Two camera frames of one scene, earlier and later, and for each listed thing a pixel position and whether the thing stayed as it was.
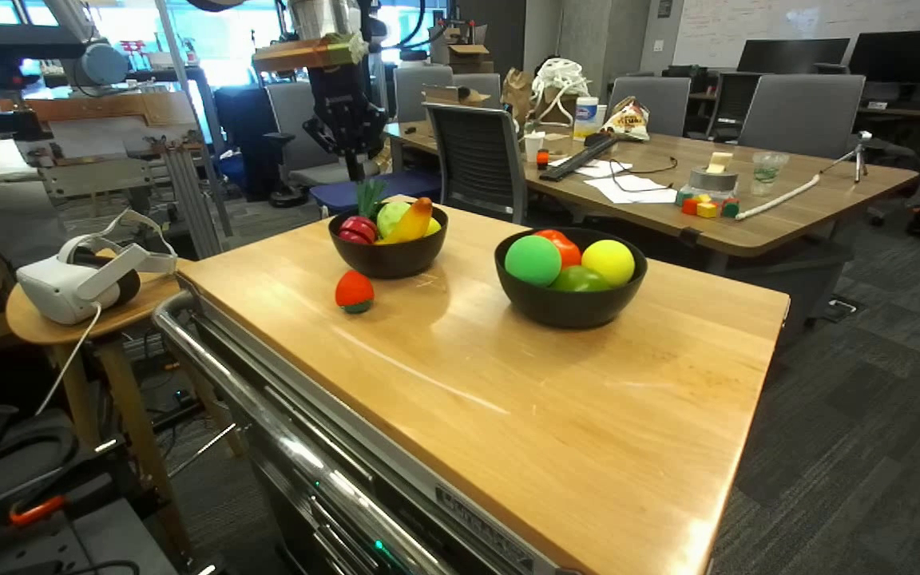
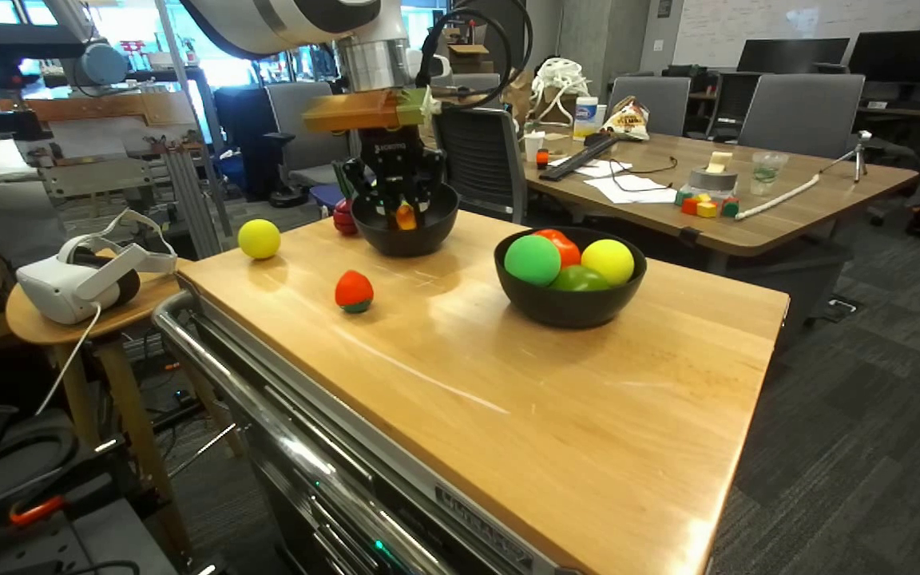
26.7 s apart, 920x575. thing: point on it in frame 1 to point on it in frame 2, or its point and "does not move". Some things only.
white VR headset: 97,271 does not move
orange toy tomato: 566,252 does not move
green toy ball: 536,259 does not move
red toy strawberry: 356,293 does not move
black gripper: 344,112 to 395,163
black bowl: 395,259 to 438,211
